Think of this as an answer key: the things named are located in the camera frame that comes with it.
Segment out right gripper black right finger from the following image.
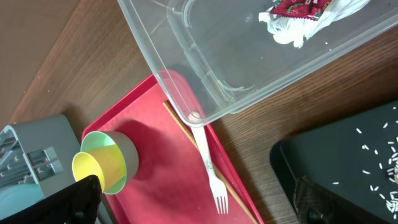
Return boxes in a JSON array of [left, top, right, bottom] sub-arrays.
[[293, 177, 382, 224]]

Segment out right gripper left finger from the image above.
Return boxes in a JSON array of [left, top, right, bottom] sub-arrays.
[[1, 175, 102, 224]]

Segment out yellow plastic cup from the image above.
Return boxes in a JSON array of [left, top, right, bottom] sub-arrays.
[[72, 144, 126, 194]]

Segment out light green bowl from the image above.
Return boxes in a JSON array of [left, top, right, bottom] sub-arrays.
[[80, 131, 139, 195]]

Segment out rice food scraps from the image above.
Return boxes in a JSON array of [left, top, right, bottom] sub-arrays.
[[326, 103, 397, 223]]

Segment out wooden chopstick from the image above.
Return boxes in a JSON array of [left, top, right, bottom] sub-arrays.
[[162, 101, 258, 223]]

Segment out white plastic fork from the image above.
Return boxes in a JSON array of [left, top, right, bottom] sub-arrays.
[[190, 127, 229, 214]]

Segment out white napkin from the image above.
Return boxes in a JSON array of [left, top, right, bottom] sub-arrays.
[[258, 0, 370, 49]]

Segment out red snack wrapper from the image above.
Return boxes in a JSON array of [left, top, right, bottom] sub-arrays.
[[271, 0, 331, 21]]

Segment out light blue plate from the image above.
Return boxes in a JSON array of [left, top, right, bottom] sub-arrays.
[[1, 184, 44, 219]]

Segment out black waste tray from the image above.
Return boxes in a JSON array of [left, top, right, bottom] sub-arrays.
[[269, 101, 397, 223]]

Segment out grey dishwasher rack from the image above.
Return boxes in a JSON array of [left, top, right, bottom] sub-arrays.
[[1, 114, 80, 197]]

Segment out red serving tray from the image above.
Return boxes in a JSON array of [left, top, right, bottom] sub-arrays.
[[85, 76, 262, 223]]

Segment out clear plastic bin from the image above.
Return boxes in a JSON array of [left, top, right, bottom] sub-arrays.
[[119, 0, 397, 127]]

